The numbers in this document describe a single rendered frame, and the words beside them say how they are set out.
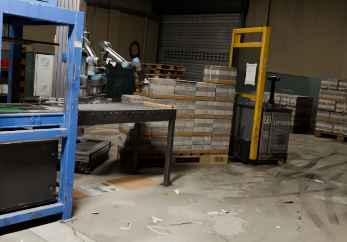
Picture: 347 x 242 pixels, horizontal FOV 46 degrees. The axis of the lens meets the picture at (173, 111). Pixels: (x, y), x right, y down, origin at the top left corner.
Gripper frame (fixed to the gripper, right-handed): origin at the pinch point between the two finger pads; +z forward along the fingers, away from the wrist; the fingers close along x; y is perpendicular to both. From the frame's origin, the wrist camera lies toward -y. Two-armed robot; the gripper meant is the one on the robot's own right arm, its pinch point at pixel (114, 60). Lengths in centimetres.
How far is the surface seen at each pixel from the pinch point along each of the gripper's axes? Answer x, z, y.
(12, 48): 86, -40, 10
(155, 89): -97, -14, 17
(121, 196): 4, 39, 125
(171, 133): -50, 48, 63
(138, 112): 2, 41, 47
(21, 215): 116, 42, 129
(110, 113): 35, 36, 51
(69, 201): 79, 48, 121
